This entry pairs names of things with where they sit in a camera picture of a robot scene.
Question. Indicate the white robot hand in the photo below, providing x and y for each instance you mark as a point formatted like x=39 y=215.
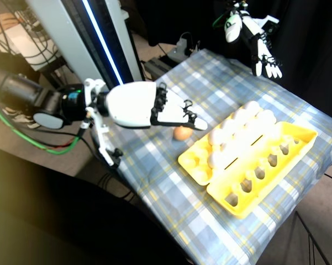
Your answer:
x=132 y=105
x=265 y=63

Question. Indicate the brown egg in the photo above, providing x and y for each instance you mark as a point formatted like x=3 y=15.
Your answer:
x=182 y=133

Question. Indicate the yellow egg carton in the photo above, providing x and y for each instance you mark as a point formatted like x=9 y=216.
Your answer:
x=265 y=176

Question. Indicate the grey column with blue light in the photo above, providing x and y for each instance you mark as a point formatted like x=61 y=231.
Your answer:
x=71 y=41

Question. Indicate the blue plaid tablecloth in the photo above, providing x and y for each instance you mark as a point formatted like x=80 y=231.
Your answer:
x=168 y=193

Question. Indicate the black tripod leg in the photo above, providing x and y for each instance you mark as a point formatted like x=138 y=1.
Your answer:
x=309 y=237

